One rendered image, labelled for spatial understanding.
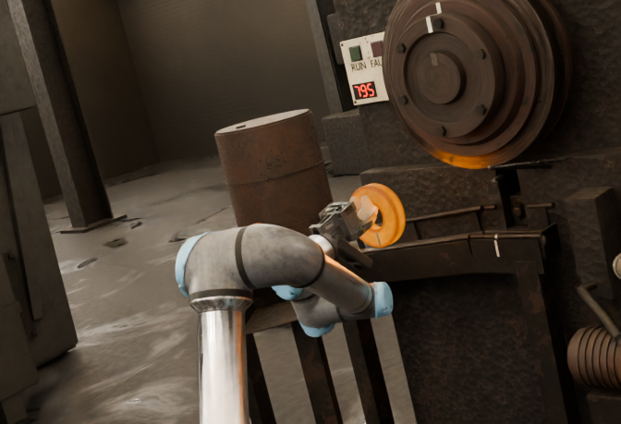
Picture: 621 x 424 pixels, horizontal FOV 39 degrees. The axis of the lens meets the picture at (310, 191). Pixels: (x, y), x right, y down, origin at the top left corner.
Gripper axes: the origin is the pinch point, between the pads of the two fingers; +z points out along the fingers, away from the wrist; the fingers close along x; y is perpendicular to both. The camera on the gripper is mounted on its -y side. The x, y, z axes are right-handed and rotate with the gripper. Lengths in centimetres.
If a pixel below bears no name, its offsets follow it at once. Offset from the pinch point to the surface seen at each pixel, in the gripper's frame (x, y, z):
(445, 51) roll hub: -23.4, 28.6, 17.7
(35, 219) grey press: 272, -19, 47
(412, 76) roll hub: -12.5, 24.8, 17.0
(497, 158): -25.2, 0.5, 18.2
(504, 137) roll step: -29.3, 5.8, 17.9
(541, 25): -43, 27, 25
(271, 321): 31.1, -19.7, -20.4
